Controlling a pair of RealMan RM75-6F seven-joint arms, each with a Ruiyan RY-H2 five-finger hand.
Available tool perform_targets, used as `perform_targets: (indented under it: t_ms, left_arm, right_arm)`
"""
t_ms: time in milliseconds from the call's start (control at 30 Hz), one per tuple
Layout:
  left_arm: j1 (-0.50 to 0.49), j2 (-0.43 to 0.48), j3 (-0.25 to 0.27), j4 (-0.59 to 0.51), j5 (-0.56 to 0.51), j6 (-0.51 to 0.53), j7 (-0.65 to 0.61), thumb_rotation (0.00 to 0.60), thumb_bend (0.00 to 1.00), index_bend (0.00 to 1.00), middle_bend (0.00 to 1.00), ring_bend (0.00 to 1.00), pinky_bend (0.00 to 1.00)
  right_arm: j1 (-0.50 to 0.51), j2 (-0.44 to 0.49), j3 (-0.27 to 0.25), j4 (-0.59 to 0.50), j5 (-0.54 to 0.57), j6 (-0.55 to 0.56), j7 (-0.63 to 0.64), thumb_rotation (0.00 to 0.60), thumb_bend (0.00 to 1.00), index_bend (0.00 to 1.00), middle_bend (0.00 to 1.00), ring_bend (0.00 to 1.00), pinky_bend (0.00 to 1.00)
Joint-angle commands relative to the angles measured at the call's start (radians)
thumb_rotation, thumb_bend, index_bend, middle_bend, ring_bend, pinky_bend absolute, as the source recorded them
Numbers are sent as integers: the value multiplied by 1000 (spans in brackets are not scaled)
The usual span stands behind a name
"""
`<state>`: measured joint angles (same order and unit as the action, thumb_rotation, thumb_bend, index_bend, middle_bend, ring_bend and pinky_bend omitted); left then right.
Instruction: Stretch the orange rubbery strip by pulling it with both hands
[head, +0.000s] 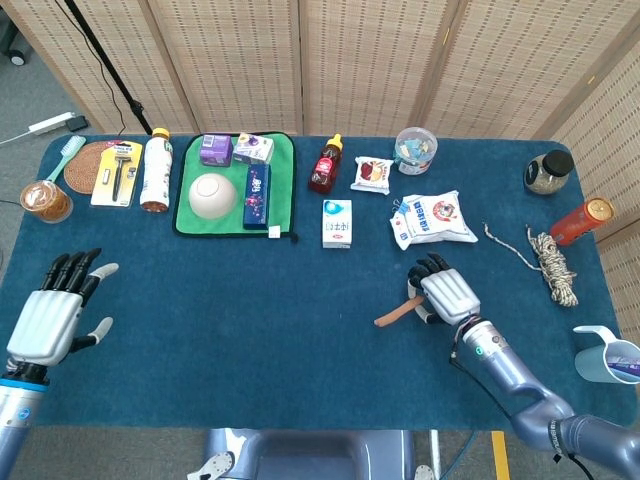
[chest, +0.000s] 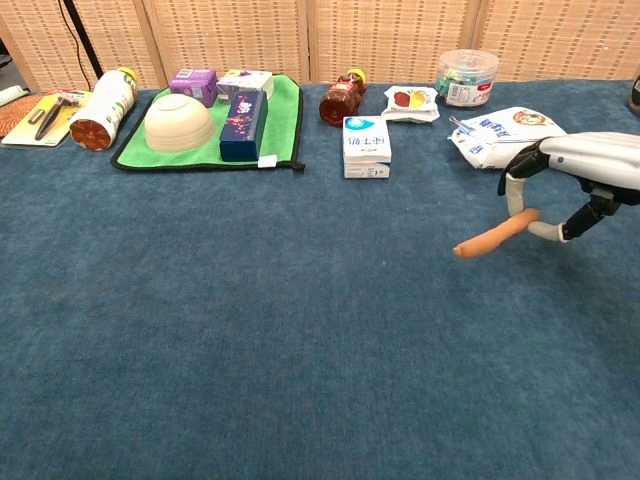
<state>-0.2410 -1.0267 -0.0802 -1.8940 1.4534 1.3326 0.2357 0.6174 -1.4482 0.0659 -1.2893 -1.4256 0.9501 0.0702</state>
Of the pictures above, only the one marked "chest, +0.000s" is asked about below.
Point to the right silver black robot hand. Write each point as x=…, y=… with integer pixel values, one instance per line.
x=595, y=160

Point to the orange stretchy sausage toy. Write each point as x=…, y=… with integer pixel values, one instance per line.
x=492, y=237

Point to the glass jar black lid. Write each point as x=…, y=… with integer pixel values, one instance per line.
x=636, y=97

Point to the white powder bag blue print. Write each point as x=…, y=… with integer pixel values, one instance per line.
x=500, y=132

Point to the blue binder clip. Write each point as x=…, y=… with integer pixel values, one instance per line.
x=462, y=125

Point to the clear plastic tub of clips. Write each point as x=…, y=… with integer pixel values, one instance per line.
x=467, y=80

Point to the white snack packet fruit print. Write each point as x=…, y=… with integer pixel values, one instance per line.
x=410, y=100

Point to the white and blue milk carton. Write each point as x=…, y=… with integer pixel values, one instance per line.
x=366, y=145

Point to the bamboo folding screen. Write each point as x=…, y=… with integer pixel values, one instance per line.
x=390, y=35

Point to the red-brown bottle yellow cap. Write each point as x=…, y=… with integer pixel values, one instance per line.
x=340, y=102

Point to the green cloth with black edge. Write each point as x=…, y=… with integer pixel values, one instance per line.
x=280, y=125

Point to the dark blue long box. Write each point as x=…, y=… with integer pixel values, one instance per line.
x=242, y=130

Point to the white and purple carton box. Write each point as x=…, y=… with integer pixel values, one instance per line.
x=245, y=82

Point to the cream upturned bowl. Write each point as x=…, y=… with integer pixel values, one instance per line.
x=177, y=125

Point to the white drink bottle yellow cap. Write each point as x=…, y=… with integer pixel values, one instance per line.
x=107, y=105

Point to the black tripod stand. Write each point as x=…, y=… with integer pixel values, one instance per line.
x=82, y=32

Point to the razor on yellow card pack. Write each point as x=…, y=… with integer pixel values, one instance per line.
x=27, y=132

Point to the round woven coaster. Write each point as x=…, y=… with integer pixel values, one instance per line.
x=12, y=115

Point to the mint green brush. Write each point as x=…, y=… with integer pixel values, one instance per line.
x=12, y=95

